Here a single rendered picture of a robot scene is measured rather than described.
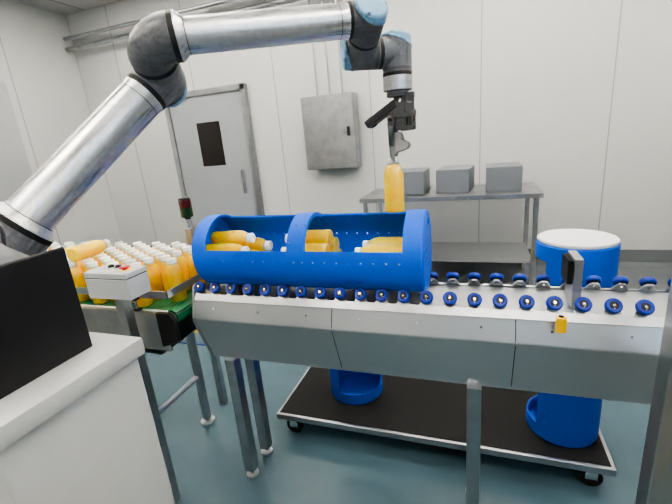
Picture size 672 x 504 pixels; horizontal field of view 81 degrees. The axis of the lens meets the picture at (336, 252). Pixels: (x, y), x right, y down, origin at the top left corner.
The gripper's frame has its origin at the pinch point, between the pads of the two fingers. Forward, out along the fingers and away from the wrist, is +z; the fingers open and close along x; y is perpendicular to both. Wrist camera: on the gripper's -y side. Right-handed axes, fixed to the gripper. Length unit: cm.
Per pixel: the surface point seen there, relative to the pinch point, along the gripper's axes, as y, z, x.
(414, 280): 8.0, 38.2, -12.4
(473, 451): 27, 105, -8
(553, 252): 55, 40, 29
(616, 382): 67, 69, -9
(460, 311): 22, 49, -11
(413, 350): 7, 64, -11
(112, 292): -97, 40, -34
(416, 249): 8.9, 27.6, -13.2
